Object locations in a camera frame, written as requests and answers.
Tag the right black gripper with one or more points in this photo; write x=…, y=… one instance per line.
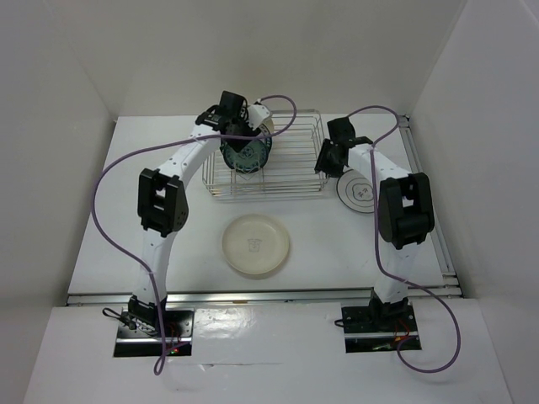
x=322, y=164

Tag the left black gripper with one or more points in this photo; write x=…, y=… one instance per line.
x=237, y=145

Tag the blue patterned small plate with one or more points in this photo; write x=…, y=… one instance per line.
x=250, y=159

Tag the white plate teal lettered rim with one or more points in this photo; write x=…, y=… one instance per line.
x=266, y=129

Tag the white plate blue rim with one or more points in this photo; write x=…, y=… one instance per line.
x=355, y=192

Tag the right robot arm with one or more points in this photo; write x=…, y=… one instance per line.
x=404, y=217

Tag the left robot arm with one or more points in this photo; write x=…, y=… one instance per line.
x=162, y=203

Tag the silver wire dish rack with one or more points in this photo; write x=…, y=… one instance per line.
x=289, y=172

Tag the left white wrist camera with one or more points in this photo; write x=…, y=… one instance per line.
x=257, y=115

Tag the right side aluminium rail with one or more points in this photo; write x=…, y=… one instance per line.
x=438, y=238

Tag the aluminium rail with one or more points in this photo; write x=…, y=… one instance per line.
x=438, y=238
x=235, y=298

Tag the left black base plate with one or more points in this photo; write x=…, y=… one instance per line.
x=135, y=339

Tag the front aluminium rail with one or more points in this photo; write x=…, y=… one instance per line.
x=235, y=298

